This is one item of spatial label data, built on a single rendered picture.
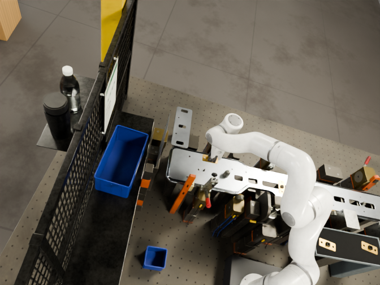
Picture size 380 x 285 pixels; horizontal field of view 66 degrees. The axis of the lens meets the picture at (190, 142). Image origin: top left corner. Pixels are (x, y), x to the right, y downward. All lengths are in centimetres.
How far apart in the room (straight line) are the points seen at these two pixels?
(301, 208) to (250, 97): 266
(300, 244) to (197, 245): 73
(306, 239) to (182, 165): 74
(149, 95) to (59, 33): 181
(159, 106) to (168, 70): 136
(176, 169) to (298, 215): 75
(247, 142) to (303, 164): 24
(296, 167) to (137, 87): 152
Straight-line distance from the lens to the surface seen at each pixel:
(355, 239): 171
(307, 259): 129
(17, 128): 297
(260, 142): 115
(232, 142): 118
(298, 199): 107
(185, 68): 361
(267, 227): 154
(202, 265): 178
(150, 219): 178
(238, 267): 173
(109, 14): 154
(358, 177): 217
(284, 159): 109
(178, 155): 163
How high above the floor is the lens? 237
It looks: 54 degrees down
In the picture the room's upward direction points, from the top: 25 degrees clockwise
